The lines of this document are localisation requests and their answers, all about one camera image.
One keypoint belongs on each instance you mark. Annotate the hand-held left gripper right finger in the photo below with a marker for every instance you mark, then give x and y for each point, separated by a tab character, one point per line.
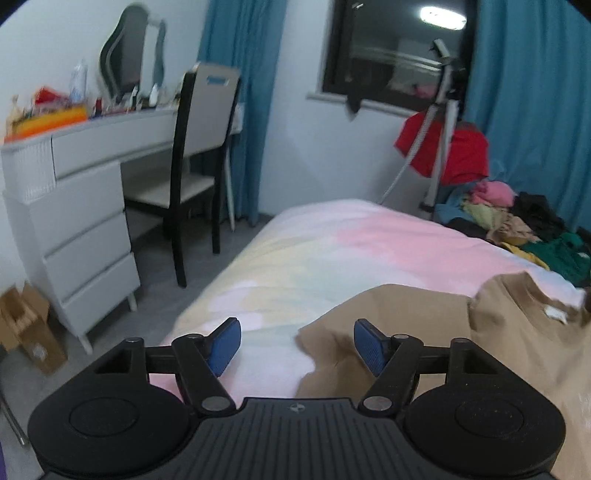
368	347

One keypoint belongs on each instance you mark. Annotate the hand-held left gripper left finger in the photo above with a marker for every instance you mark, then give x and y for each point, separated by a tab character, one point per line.
225	345

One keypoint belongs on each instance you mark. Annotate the tan printed t-shirt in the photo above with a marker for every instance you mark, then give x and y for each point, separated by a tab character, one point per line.
466	337

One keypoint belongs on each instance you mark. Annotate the pastel bed blanket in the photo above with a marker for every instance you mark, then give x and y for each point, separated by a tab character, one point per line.
323	258

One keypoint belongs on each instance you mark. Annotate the yellow-green garment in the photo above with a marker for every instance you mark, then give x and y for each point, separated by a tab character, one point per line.
482	213

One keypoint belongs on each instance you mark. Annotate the white dressing table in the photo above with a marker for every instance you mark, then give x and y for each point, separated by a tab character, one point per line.
83	230

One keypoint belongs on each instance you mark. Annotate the beige garment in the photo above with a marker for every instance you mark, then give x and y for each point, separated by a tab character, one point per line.
512	230

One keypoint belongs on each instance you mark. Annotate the cardboard box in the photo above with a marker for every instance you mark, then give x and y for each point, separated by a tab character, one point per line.
32	332

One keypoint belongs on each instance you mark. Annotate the pink garment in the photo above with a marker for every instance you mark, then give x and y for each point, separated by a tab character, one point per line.
494	194

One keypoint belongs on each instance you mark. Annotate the green garment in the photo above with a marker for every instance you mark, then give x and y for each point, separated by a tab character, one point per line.
561	256

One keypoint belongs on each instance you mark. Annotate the red garment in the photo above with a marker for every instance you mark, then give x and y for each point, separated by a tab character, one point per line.
464	154

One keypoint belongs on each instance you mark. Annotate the black garment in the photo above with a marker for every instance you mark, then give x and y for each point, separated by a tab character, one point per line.
538	212

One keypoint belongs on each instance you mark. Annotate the white garment steamer stand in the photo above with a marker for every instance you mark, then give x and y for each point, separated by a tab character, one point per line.
443	134

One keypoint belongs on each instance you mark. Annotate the black and grey chair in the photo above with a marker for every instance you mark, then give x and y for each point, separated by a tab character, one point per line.
203	115

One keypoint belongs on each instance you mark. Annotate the small black hanging object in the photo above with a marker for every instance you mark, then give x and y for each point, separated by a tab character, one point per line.
354	104

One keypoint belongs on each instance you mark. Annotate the white ribbed basket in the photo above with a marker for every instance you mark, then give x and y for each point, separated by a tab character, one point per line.
27	170

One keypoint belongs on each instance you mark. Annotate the blue curtain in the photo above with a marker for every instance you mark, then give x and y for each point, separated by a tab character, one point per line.
240	69
531	92

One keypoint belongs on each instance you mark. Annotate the dark framed window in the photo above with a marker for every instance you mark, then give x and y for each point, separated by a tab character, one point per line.
392	50

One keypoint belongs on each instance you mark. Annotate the clear plastic bottle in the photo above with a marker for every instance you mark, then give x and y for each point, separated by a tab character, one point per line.
78	83

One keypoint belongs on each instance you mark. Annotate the wavy framed mirror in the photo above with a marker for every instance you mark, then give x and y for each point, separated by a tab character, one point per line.
127	55

